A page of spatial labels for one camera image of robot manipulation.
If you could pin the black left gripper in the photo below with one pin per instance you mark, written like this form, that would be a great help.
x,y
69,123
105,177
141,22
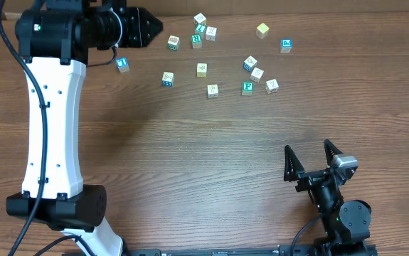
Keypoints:
x,y
131,27

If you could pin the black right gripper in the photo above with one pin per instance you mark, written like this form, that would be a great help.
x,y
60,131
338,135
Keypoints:
x,y
315,180

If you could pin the wooden block red U side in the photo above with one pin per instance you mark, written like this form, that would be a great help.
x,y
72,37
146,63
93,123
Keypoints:
x,y
168,79

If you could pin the wooden block hook drawing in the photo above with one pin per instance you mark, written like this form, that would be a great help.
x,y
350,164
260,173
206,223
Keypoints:
x,y
212,91

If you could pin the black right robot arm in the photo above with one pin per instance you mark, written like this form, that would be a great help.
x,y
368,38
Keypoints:
x,y
346,223

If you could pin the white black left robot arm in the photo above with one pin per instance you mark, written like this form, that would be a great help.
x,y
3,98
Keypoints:
x,y
54,38

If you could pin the wooden block green B side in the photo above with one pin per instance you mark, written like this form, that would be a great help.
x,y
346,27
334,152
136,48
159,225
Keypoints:
x,y
173,42

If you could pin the green R wooden block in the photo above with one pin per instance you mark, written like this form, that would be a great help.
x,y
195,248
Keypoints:
x,y
196,41

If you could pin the blue I wooden block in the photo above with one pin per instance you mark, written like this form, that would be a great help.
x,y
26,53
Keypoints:
x,y
122,65

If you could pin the plain wooden block top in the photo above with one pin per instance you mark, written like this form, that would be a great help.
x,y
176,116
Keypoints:
x,y
200,19

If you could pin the green L wooden block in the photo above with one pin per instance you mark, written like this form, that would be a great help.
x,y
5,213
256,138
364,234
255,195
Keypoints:
x,y
200,29

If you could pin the wooden block blue side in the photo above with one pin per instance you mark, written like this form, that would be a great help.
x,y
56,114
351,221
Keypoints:
x,y
210,34

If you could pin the wooden block yellow side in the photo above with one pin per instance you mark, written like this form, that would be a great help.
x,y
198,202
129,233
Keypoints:
x,y
201,71

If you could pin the wooden block acorn drawing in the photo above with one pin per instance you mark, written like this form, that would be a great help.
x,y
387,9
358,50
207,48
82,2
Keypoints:
x,y
271,86

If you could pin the green F wooden block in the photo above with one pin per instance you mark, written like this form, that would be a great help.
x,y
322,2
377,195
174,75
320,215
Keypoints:
x,y
247,88

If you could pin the wooden block blue edge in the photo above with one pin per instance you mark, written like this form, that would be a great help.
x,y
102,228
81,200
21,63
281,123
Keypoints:
x,y
249,63

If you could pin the yellow top wooden block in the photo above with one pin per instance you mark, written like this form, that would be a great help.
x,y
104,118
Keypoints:
x,y
262,30

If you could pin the blue P wooden block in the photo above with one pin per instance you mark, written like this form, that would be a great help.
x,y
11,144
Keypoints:
x,y
285,45

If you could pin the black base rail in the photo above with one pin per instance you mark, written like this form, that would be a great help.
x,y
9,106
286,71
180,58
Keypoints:
x,y
254,251

